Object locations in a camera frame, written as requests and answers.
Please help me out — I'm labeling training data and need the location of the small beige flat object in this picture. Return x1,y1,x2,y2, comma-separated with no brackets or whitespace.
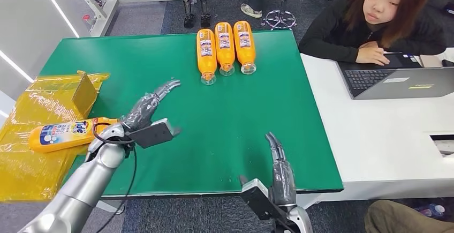
419,54,444,68

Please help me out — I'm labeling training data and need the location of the white desk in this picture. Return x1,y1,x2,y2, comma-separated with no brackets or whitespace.
300,48,454,211

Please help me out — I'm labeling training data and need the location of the person's knee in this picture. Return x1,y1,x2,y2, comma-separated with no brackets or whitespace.
364,199,454,233

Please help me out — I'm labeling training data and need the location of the white metal frame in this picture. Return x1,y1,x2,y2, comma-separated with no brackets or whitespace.
62,0,199,37

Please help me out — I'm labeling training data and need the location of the black robot leg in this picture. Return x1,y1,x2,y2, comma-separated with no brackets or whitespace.
172,0,196,29
194,0,211,28

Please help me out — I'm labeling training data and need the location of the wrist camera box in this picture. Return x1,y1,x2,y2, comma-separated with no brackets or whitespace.
239,176,284,225
127,118,181,149

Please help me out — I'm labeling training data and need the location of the clear plastic water bottle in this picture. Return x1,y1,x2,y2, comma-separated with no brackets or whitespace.
415,204,446,219

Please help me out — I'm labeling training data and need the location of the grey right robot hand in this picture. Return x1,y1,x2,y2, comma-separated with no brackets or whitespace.
264,132,297,207

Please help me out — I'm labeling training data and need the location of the orange detergent bottle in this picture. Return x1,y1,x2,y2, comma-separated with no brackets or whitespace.
196,28,218,86
214,22,236,77
233,20,257,75
28,117,119,154

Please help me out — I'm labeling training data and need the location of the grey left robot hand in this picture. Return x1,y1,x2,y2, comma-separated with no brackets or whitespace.
120,79,181,133

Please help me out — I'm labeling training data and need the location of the yellow film wrapped cardboard box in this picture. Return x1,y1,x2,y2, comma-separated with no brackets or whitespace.
0,70,111,202

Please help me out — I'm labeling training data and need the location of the grey laptop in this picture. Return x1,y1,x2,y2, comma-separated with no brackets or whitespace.
337,52,454,101

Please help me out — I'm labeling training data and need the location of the person's right hand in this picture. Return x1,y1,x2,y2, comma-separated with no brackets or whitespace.
355,41,391,66

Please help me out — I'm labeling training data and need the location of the green table mat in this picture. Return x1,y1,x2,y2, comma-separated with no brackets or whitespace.
39,29,345,198

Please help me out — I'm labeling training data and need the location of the office chair chrome base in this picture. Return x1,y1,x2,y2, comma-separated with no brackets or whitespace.
262,0,297,31

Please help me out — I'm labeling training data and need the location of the person at laptop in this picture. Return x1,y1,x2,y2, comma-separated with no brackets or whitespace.
298,0,448,65

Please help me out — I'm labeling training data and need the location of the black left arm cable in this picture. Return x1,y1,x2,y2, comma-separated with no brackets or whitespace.
92,122,138,233

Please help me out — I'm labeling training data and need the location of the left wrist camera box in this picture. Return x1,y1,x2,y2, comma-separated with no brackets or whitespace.
127,118,181,149

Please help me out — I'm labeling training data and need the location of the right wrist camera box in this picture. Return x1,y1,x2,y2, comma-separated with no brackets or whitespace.
239,176,284,225

